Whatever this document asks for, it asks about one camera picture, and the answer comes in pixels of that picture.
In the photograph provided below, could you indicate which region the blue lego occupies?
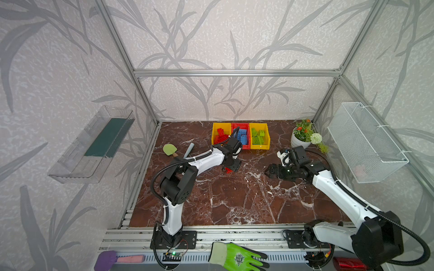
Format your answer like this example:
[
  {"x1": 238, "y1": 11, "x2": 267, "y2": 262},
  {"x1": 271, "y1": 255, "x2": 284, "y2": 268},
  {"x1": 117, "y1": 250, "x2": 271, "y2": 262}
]
[{"x1": 237, "y1": 129, "x2": 249, "y2": 145}]

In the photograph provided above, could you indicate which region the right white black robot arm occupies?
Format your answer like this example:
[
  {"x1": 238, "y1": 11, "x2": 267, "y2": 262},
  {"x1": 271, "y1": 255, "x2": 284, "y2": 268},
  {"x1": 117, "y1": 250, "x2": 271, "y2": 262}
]
[{"x1": 264, "y1": 147, "x2": 431, "y2": 269}]

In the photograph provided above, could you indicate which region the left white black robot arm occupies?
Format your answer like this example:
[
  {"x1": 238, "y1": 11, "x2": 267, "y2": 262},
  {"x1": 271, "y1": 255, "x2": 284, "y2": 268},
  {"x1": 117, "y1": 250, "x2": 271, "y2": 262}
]
[{"x1": 150, "y1": 135, "x2": 243, "y2": 241}]

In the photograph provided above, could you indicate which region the left yellow bin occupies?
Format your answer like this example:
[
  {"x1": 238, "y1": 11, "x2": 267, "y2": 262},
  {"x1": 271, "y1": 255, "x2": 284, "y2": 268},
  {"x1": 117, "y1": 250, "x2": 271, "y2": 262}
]
[{"x1": 211, "y1": 123, "x2": 232, "y2": 146}]

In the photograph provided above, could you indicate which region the yellow bin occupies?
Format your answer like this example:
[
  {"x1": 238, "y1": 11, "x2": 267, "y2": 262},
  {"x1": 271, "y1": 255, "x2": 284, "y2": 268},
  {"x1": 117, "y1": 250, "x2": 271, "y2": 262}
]
[
  {"x1": 211, "y1": 123, "x2": 232, "y2": 146},
  {"x1": 249, "y1": 123, "x2": 271, "y2": 150}
]

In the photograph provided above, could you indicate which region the red middle bin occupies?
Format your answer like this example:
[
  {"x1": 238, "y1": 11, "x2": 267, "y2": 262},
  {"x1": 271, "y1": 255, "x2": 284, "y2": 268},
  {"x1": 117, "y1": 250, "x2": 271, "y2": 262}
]
[{"x1": 231, "y1": 123, "x2": 250, "y2": 150}]

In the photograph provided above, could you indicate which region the right yellow bin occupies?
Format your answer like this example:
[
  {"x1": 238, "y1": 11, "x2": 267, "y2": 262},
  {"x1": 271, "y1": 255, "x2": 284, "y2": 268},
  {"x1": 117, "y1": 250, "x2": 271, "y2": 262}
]
[{"x1": 249, "y1": 123, "x2": 271, "y2": 150}]

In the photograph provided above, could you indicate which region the white potted flower plant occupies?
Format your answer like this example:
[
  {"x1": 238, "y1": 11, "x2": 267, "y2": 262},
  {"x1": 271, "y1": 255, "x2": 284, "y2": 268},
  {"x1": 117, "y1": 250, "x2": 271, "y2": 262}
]
[{"x1": 290, "y1": 119, "x2": 329, "y2": 154}]

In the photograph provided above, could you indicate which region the teal toy trowel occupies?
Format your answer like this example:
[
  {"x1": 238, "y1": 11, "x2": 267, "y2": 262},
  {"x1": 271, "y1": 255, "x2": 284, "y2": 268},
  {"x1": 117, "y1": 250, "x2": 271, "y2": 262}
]
[{"x1": 183, "y1": 143, "x2": 194, "y2": 159}]

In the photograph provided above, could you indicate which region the green toy spade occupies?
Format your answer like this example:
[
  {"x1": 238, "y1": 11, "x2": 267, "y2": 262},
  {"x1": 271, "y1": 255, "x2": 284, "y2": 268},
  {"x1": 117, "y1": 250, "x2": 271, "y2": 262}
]
[{"x1": 163, "y1": 143, "x2": 178, "y2": 157}]

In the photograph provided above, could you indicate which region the green work glove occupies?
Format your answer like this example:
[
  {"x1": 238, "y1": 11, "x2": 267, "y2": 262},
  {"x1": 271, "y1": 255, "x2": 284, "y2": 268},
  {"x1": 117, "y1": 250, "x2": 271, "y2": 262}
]
[{"x1": 209, "y1": 242, "x2": 270, "y2": 271}]

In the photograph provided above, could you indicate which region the red metallic tool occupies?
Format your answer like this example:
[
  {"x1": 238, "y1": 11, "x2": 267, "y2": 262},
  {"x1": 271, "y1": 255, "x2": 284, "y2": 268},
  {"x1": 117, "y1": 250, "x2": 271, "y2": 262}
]
[{"x1": 333, "y1": 257, "x2": 367, "y2": 271}]

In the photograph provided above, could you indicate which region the green circuit board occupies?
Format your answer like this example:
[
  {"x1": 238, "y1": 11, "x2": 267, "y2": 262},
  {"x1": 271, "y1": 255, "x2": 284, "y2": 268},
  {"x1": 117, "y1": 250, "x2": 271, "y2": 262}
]
[{"x1": 162, "y1": 251, "x2": 183, "y2": 262}]

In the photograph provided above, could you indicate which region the purple pink brush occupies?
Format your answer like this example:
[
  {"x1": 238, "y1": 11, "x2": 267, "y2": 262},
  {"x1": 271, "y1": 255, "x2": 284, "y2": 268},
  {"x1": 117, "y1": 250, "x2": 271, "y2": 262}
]
[{"x1": 94, "y1": 251, "x2": 145, "y2": 271}]

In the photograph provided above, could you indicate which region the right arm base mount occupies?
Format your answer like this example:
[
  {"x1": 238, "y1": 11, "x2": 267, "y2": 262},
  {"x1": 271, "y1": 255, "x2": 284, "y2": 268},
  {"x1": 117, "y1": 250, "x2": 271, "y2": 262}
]
[{"x1": 282, "y1": 229, "x2": 334, "y2": 250}]

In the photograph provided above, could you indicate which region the white wire mesh basket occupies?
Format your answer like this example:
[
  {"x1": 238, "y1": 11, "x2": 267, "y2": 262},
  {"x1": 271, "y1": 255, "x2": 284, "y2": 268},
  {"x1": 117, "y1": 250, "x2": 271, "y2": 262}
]
[{"x1": 328, "y1": 102, "x2": 409, "y2": 184}]

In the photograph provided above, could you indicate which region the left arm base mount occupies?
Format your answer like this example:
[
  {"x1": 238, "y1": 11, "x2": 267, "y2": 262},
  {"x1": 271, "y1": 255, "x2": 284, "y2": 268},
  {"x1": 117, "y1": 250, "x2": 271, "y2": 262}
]
[{"x1": 150, "y1": 230, "x2": 198, "y2": 250}]

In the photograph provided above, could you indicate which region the clear plastic wall shelf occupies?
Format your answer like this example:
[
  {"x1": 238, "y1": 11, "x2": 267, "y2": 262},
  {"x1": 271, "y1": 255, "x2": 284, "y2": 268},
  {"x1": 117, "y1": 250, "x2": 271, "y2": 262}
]
[{"x1": 47, "y1": 106, "x2": 135, "y2": 184}]

